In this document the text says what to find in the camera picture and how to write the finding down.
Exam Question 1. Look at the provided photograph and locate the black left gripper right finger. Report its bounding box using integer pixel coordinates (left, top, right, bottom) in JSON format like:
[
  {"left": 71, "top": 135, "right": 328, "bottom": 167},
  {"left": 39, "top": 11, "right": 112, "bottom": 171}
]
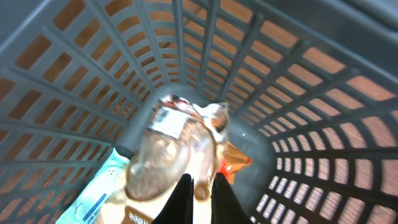
[{"left": 211, "top": 172, "right": 251, "bottom": 224}]

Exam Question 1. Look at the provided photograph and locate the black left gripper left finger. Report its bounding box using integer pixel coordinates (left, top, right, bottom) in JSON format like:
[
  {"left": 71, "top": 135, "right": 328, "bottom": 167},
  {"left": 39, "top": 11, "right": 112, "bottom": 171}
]
[{"left": 152, "top": 174, "right": 194, "bottom": 224}]

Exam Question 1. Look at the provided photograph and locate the orange pasta package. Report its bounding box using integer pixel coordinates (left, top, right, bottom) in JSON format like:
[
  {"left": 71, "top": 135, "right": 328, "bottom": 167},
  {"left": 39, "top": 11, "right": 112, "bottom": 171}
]
[{"left": 217, "top": 141, "right": 252, "bottom": 184}]

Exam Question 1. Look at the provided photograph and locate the white brown bread bag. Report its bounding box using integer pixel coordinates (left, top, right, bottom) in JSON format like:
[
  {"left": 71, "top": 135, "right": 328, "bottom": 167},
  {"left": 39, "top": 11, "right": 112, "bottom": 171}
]
[{"left": 95, "top": 94, "right": 229, "bottom": 223}]

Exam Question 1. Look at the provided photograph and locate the teal toilet tissue pack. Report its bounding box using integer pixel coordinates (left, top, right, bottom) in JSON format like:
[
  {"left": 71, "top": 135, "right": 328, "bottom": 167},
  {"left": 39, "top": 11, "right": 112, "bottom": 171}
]
[{"left": 56, "top": 147, "right": 130, "bottom": 224}]

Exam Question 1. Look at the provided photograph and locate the grey plastic shopping basket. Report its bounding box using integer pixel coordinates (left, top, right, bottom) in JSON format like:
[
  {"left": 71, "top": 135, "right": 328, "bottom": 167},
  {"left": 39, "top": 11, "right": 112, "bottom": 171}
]
[{"left": 1, "top": 0, "right": 397, "bottom": 223}]

